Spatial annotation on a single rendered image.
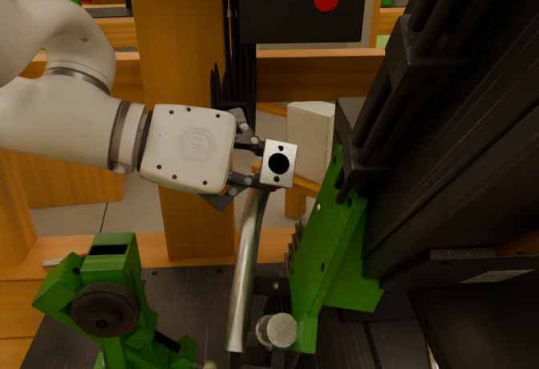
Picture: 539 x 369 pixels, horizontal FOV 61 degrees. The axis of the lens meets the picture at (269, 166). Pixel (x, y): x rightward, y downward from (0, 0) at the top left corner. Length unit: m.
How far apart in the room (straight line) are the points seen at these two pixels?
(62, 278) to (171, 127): 0.21
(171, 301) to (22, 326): 0.26
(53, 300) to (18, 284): 0.43
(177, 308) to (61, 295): 0.31
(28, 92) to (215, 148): 0.21
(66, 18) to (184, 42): 0.30
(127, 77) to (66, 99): 0.36
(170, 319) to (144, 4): 0.52
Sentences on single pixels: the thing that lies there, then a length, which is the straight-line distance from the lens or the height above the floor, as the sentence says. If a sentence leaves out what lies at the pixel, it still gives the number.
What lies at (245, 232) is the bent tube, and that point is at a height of 1.11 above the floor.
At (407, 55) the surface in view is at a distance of 0.26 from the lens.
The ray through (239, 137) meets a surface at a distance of 0.56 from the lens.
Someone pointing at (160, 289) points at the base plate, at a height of 0.90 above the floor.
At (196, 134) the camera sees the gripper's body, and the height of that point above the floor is 1.29.
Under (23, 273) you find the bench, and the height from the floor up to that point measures 0.88.
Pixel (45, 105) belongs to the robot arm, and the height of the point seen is 1.33.
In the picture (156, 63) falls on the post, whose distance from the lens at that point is 0.79.
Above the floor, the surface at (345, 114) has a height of 1.24.
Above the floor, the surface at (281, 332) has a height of 1.09.
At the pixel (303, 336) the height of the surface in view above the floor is 1.10.
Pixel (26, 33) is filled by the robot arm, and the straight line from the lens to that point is 0.45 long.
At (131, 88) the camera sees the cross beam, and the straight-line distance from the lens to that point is 0.91.
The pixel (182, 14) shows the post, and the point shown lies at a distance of 0.76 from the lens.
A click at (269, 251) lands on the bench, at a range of 0.99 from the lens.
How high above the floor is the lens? 1.52
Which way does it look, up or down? 30 degrees down
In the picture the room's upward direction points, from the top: straight up
